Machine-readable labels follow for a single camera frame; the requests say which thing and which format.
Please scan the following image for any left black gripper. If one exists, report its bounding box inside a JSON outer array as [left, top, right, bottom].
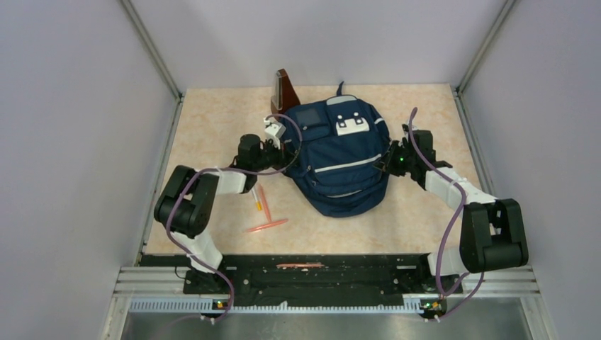
[[253, 137, 300, 173]]

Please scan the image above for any navy blue backpack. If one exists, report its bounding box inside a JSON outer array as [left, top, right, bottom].
[[281, 90, 391, 218]]

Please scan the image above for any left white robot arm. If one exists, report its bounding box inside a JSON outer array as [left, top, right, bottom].
[[154, 134, 298, 293]]

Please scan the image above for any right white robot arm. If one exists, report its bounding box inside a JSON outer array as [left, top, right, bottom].
[[375, 125, 529, 294]]

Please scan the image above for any brown wooden metronome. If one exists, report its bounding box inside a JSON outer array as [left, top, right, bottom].
[[270, 69, 301, 114]]

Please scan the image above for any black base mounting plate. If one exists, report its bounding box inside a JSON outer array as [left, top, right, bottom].
[[183, 254, 439, 307]]

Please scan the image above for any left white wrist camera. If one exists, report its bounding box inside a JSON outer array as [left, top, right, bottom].
[[264, 118, 286, 149]]

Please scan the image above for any aluminium frame rail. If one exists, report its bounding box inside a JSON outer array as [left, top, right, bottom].
[[100, 267, 558, 339]]

